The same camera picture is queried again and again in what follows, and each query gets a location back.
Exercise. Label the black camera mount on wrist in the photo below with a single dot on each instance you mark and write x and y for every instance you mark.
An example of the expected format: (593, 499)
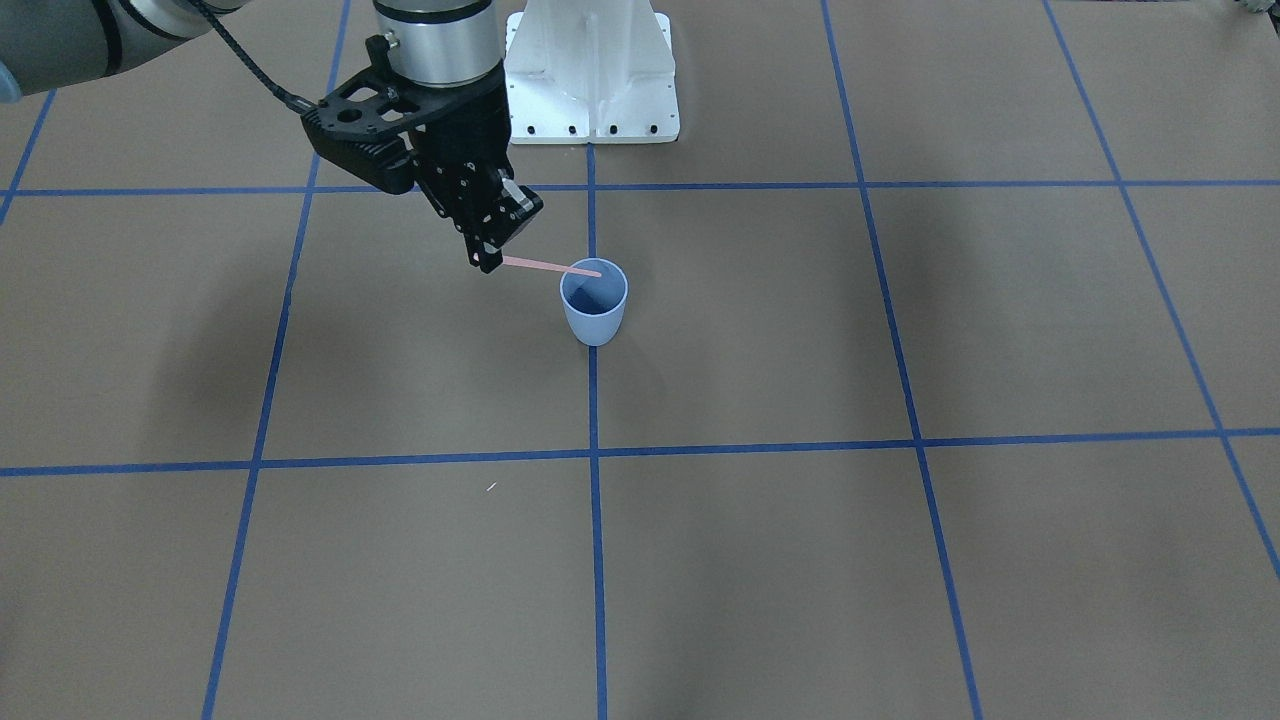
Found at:
(358, 127)

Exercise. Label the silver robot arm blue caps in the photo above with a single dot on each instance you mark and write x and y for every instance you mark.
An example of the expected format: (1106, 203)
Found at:
(428, 110)

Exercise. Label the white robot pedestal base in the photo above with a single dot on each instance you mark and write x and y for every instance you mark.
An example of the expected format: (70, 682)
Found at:
(591, 72)

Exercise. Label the light blue plastic cup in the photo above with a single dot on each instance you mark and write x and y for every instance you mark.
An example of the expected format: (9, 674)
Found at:
(594, 304)

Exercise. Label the pink chopstick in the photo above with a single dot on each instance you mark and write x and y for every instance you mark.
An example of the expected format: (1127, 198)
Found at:
(509, 260)

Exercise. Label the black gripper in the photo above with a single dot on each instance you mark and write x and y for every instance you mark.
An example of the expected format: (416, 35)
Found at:
(474, 122)

